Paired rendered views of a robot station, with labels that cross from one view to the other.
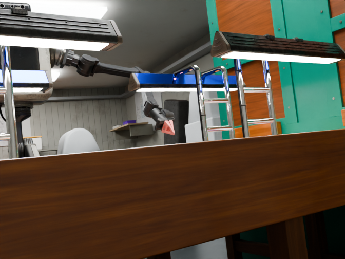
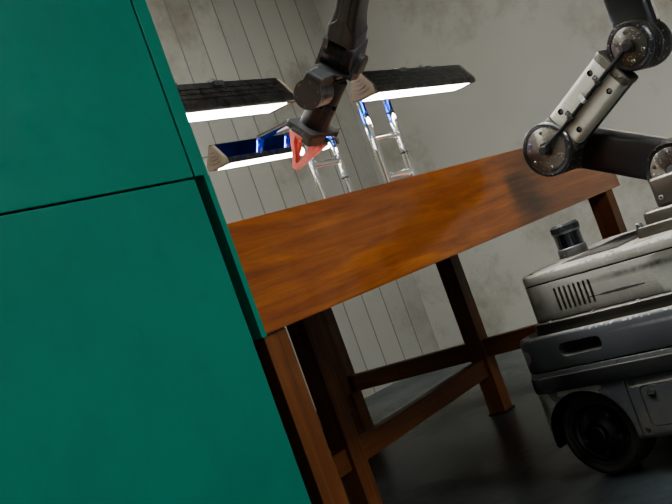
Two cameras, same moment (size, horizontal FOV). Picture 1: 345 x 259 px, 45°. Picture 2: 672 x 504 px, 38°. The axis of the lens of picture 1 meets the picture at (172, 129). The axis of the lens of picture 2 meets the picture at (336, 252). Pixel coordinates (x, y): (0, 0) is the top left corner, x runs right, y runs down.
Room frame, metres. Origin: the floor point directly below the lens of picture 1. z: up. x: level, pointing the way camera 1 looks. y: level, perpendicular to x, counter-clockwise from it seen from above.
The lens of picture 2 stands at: (3.91, -0.68, 0.64)
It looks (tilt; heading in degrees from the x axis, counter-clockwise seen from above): 1 degrees up; 160
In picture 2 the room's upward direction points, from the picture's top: 20 degrees counter-clockwise
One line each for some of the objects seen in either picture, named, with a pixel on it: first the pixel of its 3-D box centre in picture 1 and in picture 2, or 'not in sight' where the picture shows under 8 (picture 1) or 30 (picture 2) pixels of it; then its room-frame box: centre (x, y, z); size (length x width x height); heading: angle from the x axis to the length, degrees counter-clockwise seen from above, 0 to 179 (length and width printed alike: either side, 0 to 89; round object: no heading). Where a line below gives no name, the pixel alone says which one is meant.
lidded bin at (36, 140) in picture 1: (29, 144); not in sight; (8.90, 3.12, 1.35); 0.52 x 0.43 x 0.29; 115
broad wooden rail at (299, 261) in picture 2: not in sight; (458, 208); (1.87, 0.40, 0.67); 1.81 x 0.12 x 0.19; 124
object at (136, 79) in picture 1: (190, 81); (194, 100); (1.89, -0.11, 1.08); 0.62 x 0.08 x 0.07; 124
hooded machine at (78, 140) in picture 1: (81, 172); not in sight; (6.28, 1.44, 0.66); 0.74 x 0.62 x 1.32; 113
